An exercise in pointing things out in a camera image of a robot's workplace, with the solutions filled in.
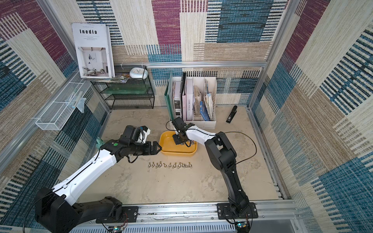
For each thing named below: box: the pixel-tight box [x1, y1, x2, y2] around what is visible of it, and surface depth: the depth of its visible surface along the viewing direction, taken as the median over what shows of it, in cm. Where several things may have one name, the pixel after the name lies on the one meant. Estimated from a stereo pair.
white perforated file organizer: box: [172, 76, 218, 130], surface depth 103 cm
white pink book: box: [182, 78, 194, 121], surface depth 99 cm
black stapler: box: [225, 105, 238, 124], surface depth 114 cm
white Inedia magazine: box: [71, 22, 116, 79], surface depth 79 cm
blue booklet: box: [199, 100, 211, 121], surface depth 102 cm
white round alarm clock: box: [129, 66, 149, 80], surface depth 91 cm
